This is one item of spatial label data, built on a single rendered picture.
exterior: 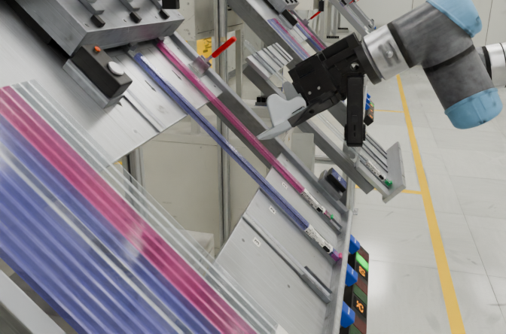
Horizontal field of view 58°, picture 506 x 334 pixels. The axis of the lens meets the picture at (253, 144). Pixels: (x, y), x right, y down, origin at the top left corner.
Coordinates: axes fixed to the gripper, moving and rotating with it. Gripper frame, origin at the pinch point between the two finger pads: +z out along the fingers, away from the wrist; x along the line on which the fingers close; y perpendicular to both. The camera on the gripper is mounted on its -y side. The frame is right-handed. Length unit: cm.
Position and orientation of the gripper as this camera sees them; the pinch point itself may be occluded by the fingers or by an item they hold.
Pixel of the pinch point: (269, 129)
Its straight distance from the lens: 77.8
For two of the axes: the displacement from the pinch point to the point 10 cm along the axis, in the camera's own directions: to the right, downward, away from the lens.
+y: -5.1, -8.5, -1.4
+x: -2.6, 3.0, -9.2
